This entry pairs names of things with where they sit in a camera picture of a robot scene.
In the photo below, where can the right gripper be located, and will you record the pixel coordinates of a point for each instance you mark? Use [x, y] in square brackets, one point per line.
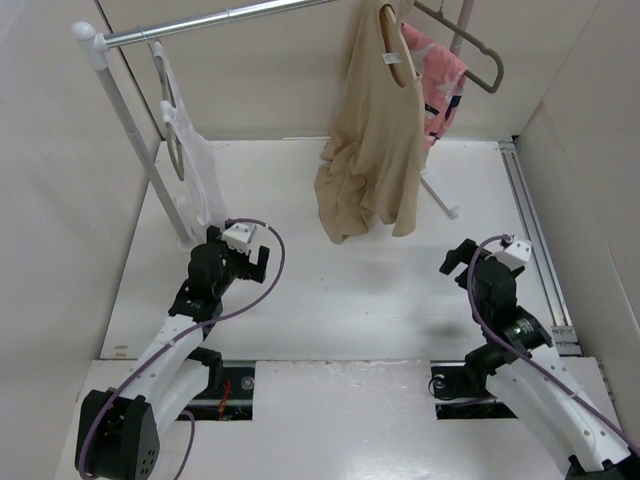
[456, 255]

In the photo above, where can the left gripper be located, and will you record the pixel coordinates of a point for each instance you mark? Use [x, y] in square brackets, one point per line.
[249, 270]

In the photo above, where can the beige t shirt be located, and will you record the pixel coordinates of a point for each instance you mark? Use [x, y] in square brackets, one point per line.
[376, 150]

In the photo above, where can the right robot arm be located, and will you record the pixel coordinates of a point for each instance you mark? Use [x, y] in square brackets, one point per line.
[520, 366]

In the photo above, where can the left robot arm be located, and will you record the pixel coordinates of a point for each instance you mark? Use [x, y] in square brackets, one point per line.
[120, 428]

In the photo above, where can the grey hanger left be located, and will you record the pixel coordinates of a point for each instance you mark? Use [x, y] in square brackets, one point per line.
[168, 108]

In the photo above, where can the white garment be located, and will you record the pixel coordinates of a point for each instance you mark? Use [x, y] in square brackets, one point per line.
[203, 205]

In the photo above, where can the pink patterned garment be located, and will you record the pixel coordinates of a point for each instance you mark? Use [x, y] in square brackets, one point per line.
[443, 81]

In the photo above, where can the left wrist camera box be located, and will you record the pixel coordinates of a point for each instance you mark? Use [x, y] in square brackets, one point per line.
[238, 237]

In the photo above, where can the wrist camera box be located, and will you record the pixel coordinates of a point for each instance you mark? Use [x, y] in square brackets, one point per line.
[515, 252]
[238, 237]

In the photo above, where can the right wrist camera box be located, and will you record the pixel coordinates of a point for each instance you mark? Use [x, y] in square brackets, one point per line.
[515, 252]

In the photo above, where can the aluminium rail right side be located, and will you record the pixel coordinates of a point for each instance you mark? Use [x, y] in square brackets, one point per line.
[562, 326]

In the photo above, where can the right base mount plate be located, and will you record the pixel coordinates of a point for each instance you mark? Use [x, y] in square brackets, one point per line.
[459, 398]

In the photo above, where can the base mount plate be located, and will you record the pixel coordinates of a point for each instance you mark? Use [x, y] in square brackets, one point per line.
[459, 398]
[232, 399]

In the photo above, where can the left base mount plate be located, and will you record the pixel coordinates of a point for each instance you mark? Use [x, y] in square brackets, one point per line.
[232, 399]

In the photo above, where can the clothes rack frame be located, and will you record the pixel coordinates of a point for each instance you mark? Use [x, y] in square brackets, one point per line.
[95, 46]

